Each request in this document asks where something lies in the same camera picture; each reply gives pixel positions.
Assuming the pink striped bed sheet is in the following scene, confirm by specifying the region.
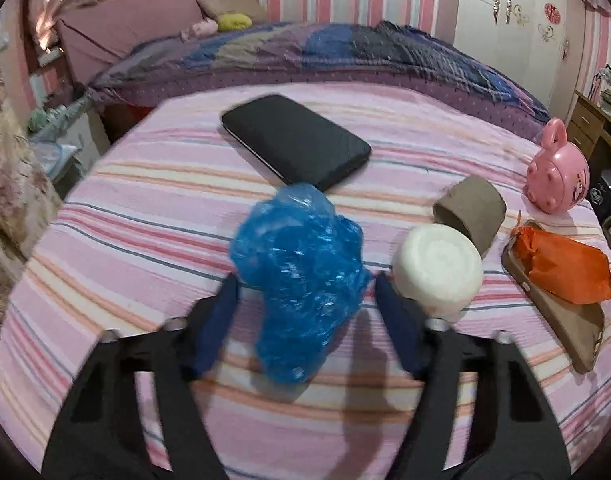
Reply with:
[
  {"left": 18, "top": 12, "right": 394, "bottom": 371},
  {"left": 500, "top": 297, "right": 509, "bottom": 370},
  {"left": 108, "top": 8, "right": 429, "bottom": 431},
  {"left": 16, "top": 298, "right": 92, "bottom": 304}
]
[{"left": 0, "top": 82, "right": 611, "bottom": 480}]

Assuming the black textured wallet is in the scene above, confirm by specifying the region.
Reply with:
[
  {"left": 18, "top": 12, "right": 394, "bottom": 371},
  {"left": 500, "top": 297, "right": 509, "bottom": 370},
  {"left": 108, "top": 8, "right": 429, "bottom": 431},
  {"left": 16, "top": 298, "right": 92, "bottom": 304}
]
[{"left": 222, "top": 94, "right": 372, "bottom": 193}]

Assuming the purple patchwork quilt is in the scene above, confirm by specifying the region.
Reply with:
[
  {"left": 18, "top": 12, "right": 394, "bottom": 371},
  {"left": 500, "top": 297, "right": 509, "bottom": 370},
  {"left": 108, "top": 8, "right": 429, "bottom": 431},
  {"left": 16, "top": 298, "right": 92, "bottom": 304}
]
[{"left": 88, "top": 20, "right": 551, "bottom": 141}]

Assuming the pink padded headboard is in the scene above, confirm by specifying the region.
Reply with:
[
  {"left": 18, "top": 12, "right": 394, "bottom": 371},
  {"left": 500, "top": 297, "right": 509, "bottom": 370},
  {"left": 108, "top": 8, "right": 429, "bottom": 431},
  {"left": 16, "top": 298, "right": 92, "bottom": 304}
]
[{"left": 56, "top": 0, "right": 221, "bottom": 86}]

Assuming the brown pillow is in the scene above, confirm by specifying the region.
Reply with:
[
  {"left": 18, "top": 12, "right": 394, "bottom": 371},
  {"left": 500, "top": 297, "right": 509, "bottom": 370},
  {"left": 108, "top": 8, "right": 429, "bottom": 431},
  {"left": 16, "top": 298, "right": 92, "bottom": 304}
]
[{"left": 194, "top": 0, "right": 269, "bottom": 23}]

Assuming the white decorated wardrobe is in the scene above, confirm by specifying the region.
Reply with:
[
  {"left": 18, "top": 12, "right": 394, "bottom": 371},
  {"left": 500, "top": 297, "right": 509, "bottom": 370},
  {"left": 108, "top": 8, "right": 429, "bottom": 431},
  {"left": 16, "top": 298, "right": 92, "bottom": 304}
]
[{"left": 455, "top": 0, "right": 586, "bottom": 111}]

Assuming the phone in brown case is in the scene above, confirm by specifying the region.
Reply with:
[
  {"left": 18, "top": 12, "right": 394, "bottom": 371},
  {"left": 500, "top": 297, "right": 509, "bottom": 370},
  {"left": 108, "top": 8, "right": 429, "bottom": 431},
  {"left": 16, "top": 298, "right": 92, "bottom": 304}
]
[{"left": 501, "top": 220, "right": 606, "bottom": 374}]

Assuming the floral curtain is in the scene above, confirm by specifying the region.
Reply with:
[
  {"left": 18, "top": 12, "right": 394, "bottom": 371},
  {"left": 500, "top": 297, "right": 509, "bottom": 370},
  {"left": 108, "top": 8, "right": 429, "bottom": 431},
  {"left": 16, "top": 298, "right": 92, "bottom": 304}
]
[{"left": 0, "top": 45, "right": 64, "bottom": 331}]

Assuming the yellow-green small cushion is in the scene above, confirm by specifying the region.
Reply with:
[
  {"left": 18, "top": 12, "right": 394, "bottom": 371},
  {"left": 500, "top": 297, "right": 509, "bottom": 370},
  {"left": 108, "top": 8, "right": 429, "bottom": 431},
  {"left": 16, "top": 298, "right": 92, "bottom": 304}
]
[{"left": 216, "top": 11, "right": 252, "bottom": 32}]

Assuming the wooden desk with drawers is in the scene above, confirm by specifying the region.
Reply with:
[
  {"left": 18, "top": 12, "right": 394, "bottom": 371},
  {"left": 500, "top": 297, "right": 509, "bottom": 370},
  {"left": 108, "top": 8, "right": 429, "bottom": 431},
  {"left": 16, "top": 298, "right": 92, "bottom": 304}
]
[{"left": 568, "top": 89, "right": 611, "bottom": 161}]

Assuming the round brown cardboard tube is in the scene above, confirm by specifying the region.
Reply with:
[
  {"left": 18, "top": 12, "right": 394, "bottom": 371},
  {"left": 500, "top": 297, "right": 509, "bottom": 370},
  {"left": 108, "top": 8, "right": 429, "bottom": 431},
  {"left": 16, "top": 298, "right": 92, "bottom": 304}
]
[{"left": 433, "top": 176, "right": 507, "bottom": 256}]

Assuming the pink sheer curtain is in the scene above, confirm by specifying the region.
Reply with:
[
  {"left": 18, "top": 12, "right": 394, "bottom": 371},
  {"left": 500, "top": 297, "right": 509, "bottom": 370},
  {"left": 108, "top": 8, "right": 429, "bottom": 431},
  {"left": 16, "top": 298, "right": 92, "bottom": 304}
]
[{"left": 28, "top": 0, "right": 176, "bottom": 56}]

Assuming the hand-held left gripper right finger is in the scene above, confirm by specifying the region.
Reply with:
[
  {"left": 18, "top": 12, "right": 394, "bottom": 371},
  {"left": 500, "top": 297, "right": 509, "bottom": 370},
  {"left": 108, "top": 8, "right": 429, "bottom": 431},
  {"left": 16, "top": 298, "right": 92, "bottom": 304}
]
[{"left": 374, "top": 270, "right": 571, "bottom": 480}]

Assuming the orange cloth bag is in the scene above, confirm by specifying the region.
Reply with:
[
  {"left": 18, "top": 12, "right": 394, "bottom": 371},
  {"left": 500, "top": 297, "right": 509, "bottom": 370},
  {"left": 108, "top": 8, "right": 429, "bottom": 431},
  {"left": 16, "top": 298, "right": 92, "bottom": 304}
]
[{"left": 513, "top": 225, "right": 611, "bottom": 305}]

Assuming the black box under desk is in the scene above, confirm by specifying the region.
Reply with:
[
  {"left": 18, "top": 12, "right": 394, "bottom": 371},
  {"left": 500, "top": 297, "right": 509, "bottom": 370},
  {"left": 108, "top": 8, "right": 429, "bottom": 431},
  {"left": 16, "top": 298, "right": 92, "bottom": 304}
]
[{"left": 588, "top": 167, "right": 611, "bottom": 221}]

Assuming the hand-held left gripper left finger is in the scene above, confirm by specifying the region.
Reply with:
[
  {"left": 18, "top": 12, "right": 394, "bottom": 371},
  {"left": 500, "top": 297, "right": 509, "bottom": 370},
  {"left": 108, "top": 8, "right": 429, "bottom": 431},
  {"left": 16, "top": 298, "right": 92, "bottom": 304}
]
[{"left": 42, "top": 272, "right": 239, "bottom": 480}]

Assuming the pink piggy bank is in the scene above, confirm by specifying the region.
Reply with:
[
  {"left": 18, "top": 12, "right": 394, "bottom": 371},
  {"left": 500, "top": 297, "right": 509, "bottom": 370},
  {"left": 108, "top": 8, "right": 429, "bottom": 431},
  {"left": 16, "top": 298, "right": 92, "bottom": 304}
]
[{"left": 524, "top": 118, "right": 590, "bottom": 214}]

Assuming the pink crumpled cloth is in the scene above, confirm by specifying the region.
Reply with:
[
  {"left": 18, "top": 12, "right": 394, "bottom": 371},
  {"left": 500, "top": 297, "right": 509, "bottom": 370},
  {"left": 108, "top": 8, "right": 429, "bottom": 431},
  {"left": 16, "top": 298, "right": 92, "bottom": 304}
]
[{"left": 180, "top": 17, "right": 219, "bottom": 42}]

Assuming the blue plastic bag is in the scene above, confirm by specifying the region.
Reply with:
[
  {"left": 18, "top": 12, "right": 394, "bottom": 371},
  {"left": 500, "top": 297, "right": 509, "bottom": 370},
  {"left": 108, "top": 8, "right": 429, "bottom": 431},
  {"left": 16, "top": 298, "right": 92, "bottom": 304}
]
[{"left": 229, "top": 183, "right": 373, "bottom": 386}]

